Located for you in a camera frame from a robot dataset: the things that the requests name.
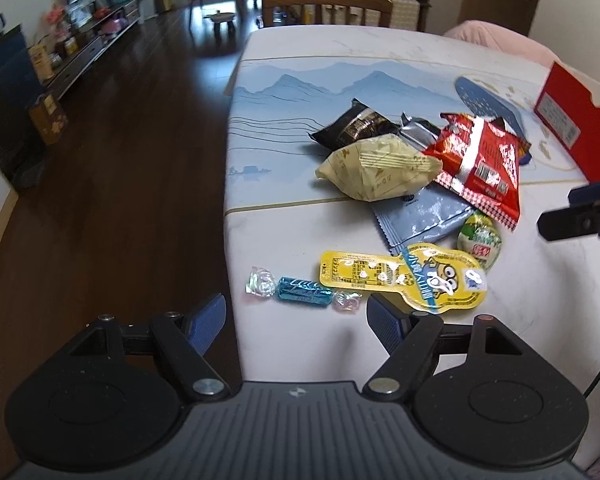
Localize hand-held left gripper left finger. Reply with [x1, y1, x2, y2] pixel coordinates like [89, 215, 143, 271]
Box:
[70, 292, 232, 403]

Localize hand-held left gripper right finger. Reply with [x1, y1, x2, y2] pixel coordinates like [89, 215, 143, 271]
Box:
[362, 292, 523, 403]

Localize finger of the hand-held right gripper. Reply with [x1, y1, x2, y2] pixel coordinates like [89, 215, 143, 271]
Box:
[568, 176, 600, 207]
[537, 199, 600, 247]

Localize yellow cartoon snack packet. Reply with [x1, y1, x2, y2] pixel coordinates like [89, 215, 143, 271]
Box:
[320, 242, 488, 315]

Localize blue candy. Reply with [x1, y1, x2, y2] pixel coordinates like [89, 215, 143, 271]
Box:
[245, 266, 363, 315]

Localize green jelly cup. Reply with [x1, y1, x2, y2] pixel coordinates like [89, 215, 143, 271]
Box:
[456, 210, 505, 272]

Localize red cardboard box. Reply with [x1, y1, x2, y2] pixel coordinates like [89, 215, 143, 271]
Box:
[532, 60, 600, 184]

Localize red snack bag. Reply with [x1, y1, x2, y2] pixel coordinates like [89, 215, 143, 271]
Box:
[422, 112, 533, 233]

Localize blue snack packet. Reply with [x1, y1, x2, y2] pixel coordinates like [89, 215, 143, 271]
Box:
[371, 191, 476, 257]

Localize cream snack bag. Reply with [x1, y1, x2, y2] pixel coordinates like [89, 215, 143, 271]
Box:
[314, 132, 443, 203]

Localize silver snack packet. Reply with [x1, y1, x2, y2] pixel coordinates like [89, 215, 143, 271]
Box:
[399, 112, 442, 150]

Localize black snack packet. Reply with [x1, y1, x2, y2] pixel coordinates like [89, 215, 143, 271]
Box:
[310, 99, 401, 151]

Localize pink cushion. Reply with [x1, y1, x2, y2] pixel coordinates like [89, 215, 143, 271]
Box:
[442, 20, 563, 68]

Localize brown cardboard box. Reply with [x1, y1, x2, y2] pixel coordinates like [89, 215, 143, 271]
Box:
[27, 94, 70, 146]

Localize low TV cabinet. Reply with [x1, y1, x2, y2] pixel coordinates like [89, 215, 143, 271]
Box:
[45, 0, 143, 101]

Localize small wooden stool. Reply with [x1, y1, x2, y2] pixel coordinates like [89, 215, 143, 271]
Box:
[207, 10, 238, 36]

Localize dark blue cabinet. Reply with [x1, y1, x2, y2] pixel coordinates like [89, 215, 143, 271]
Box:
[0, 25, 48, 186]

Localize pink flowers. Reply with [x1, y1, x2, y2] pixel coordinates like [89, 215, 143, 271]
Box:
[45, 4, 70, 41]

